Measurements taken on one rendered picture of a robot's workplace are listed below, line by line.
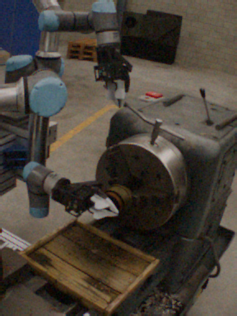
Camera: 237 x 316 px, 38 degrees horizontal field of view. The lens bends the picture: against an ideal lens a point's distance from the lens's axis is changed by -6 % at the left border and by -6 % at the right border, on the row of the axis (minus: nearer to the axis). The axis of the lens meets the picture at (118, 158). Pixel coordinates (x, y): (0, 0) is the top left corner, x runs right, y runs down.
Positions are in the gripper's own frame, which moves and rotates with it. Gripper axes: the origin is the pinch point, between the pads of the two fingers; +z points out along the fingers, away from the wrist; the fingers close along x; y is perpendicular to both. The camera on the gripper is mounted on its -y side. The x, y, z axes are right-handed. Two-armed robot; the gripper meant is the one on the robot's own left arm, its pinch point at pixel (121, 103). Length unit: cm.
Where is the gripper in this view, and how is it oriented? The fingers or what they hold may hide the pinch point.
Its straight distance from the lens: 119.0
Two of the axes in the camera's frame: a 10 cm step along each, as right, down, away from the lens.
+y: -5.5, 2.9, -7.8
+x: 8.2, 0.4, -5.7
